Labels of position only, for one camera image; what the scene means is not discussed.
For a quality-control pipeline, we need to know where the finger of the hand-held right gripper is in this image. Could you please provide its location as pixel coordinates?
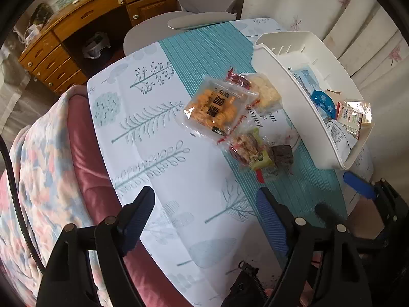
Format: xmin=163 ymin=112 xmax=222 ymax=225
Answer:
xmin=315 ymin=202 xmax=385 ymax=253
xmin=343 ymin=172 xmax=402 ymax=241

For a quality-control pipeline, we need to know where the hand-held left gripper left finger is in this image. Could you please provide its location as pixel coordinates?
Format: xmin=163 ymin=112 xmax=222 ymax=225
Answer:
xmin=35 ymin=186 xmax=156 ymax=307

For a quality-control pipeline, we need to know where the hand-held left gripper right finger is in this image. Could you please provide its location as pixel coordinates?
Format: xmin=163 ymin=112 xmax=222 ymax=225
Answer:
xmin=256 ymin=187 xmax=373 ymax=307

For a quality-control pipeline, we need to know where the white snack packet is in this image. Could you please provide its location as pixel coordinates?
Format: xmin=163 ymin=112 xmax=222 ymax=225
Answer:
xmin=324 ymin=120 xmax=360 ymax=151

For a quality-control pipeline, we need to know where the green snack packet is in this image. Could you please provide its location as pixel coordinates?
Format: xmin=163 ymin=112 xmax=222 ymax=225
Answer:
xmin=249 ymin=149 xmax=278 ymax=175

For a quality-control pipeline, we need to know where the red label snack packet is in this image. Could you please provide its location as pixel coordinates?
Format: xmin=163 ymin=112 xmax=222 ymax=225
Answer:
xmin=335 ymin=99 xmax=373 ymax=139

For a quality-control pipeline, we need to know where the brown cake packet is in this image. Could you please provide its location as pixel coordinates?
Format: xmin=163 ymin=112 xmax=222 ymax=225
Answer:
xmin=268 ymin=144 xmax=296 ymax=175

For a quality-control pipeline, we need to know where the nut bar packet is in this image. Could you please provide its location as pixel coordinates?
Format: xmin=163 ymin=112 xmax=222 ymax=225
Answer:
xmin=228 ymin=131 xmax=269 ymax=170

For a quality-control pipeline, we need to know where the blue snack packet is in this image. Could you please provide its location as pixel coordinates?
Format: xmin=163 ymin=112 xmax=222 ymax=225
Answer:
xmin=311 ymin=89 xmax=336 ymax=117

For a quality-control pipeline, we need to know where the clear bag with blue label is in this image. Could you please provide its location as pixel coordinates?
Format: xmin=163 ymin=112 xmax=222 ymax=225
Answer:
xmin=288 ymin=65 xmax=323 ymax=93

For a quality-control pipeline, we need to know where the pale rice cracker packet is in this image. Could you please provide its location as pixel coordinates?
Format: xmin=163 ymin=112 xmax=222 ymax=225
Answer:
xmin=247 ymin=73 xmax=283 ymax=112

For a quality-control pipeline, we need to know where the orange cracker packet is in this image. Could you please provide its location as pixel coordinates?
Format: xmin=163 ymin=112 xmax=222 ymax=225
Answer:
xmin=174 ymin=75 xmax=259 ymax=141

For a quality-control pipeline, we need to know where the white plastic storage bin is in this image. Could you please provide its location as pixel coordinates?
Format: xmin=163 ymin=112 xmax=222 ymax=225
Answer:
xmin=251 ymin=31 xmax=374 ymax=171

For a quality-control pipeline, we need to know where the dark red snack packet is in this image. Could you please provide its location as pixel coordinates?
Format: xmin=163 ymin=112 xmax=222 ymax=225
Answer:
xmin=225 ymin=67 xmax=253 ymax=90

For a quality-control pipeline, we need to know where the black zipper bag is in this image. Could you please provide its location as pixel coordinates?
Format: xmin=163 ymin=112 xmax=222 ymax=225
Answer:
xmin=220 ymin=260 xmax=278 ymax=307

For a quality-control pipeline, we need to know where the floral fleece blanket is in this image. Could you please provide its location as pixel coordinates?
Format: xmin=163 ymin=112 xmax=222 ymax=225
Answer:
xmin=0 ymin=85 xmax=106 ymax=307

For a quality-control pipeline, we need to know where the lace cloth cover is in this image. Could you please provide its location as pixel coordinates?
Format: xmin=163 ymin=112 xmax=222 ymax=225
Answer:
xmin=0 ymin=41 xmax=36 ymax=128

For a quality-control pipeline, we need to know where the white floral curtain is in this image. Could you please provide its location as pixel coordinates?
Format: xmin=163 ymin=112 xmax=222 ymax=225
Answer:
xmin=240 ymin=0 xmax=409 ymax=173

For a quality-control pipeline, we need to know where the grey office chair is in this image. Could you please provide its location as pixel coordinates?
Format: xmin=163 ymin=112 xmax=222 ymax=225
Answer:
xmin=123 ymin=0 xmax=250 ymax=58

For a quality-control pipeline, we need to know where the wooden desk with drawers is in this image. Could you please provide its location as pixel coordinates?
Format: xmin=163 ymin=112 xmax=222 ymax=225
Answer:
xmin=17 ymin=0 xmax=179 ymax=95

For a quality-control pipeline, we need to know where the white power strip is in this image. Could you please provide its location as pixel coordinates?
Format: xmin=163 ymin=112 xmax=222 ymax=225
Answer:
xmin=22 ymin=26 xmax=40 ymax=40

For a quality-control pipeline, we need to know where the dark patterned pouch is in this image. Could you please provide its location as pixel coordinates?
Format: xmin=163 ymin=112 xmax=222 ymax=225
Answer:
xmin=29 ymin=3 xmax=55 ymax=28

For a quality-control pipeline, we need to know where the thick black cable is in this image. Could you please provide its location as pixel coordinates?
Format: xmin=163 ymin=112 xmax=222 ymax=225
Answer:
xmin=0 ymin=134 xmax=47 ymax=274

